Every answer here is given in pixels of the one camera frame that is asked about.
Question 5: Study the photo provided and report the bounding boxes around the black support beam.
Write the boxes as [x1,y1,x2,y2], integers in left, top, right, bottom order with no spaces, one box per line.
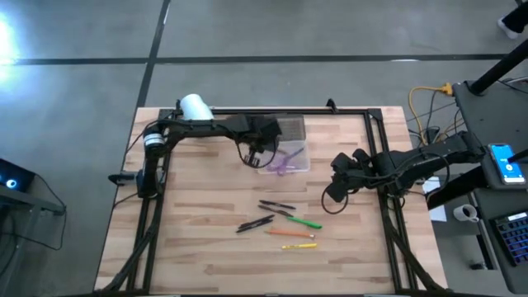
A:
[426,164,488,211]

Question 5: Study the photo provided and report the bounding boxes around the black stand pole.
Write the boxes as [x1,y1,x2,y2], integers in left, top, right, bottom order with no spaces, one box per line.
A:
[469,39,528,96]

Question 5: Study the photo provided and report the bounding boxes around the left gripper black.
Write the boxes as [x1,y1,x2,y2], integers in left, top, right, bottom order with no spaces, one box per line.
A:
[245,114,284,168]

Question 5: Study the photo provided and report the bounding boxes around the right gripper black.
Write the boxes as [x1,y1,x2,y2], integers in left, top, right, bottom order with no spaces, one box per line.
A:
[328,148,375,204]

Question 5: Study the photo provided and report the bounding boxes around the dark desk with lit device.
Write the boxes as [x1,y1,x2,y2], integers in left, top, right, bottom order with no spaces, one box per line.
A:
[0,158,68,290]

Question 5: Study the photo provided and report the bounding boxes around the person's shoe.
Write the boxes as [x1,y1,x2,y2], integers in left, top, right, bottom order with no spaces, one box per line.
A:
[496,16,521,40]

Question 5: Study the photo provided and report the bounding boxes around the black keyboard with blue keys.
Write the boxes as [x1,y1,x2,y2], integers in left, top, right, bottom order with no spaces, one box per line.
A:
[493,211,528,267]

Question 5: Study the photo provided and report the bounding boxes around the yellow power cable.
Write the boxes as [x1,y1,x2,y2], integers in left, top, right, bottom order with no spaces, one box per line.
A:
[408,82,455,146]

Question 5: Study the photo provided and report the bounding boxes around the purple plastic item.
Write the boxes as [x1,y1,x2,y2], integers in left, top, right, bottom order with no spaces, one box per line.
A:
[266,158,292,177]

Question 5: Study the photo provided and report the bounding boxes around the clear plastic supply box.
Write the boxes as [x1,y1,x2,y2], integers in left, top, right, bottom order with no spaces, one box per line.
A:
[256,114,312,175]

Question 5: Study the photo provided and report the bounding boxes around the black pen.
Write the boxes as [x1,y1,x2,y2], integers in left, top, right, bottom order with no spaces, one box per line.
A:
[235,218,274,234]
[257,204,295,218]
[258,199,297,210]
[238,214,276,229]

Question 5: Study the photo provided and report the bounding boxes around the white mug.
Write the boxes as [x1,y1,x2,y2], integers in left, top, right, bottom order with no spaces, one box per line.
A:
[452,203,481,224]

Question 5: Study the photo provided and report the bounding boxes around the white paper sheet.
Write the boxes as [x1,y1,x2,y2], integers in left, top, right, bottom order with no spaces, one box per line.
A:
[422,176,449,224]

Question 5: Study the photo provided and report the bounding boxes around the black clamp mount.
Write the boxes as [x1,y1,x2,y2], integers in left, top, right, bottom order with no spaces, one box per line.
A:
[107,172,139,186]

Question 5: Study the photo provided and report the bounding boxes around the grey side table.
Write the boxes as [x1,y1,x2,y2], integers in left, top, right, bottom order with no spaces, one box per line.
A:
[451,80,528,295]

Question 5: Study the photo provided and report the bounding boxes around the orange pencil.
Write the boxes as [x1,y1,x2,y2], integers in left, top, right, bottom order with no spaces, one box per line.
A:
[264,229,317,240]

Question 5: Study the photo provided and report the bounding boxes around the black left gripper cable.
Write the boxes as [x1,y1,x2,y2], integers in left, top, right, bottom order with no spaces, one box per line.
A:
[235,138,278,169]

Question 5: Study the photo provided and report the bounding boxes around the yellow pen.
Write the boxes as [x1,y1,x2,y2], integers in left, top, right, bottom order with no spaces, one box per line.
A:
[280,242,319,251]

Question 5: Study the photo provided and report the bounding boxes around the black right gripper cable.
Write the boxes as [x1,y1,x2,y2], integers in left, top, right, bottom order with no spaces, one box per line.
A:
[320,181,352,215]

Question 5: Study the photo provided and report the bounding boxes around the black aluminium table frame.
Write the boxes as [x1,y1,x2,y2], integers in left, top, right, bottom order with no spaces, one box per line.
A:
[93,107,449,296]

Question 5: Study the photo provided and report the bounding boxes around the smartphone with blue screen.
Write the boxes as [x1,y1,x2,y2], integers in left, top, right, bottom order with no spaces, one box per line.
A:
[488,142,527,186]

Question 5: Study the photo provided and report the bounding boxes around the green pen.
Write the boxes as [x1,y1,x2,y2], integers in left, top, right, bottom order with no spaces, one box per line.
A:
[286,215,323,230]

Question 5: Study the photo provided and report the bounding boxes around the purple pen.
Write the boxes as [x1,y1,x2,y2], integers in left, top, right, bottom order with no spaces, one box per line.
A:
[280,147,306,166]

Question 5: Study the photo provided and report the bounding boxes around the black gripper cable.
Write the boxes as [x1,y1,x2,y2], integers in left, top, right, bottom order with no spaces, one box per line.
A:
[235,138,278,169]
[320,181,352,215]

